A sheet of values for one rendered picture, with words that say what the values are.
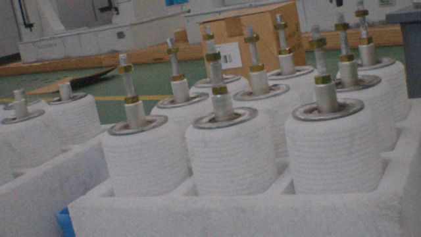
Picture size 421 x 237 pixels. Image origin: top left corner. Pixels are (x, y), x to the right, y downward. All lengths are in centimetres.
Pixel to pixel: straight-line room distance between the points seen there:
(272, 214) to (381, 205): 11
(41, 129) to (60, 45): 370
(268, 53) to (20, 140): 94
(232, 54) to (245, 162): 114
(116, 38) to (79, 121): 302
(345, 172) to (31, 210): 50
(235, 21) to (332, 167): 119
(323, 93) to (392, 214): 14
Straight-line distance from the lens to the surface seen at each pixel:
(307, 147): 58
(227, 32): 174
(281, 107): 72
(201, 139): 62
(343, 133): 57
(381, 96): 70
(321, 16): 290
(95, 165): 101
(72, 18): 796
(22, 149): 96
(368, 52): 82
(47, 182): 92
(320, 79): 60
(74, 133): 104
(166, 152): 68
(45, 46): 485
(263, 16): 170
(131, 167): 68
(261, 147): 63
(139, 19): 397
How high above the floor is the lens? 40
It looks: 13 degrees down
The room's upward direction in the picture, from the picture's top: 11 degrees counter-clockwise
